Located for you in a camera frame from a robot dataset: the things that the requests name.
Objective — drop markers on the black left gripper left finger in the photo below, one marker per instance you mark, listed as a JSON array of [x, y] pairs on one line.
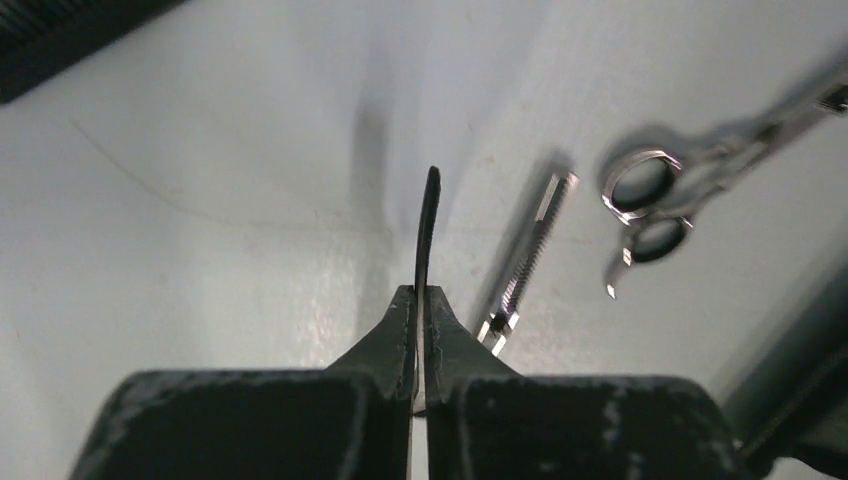
[[350, 420]]

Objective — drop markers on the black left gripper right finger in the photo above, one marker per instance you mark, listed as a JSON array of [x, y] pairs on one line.
[[485, 421]]

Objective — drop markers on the black hair comb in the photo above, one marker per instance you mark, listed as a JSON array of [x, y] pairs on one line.
[[427, 220]]

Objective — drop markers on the silver hair scissors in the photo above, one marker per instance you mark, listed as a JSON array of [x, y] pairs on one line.
[[659, 221]]

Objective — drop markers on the black zippered tool case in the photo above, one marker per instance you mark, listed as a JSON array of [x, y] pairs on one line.
[[42, 38]]

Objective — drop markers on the silver thinning shears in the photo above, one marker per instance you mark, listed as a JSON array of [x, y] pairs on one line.
[[517, 257]]

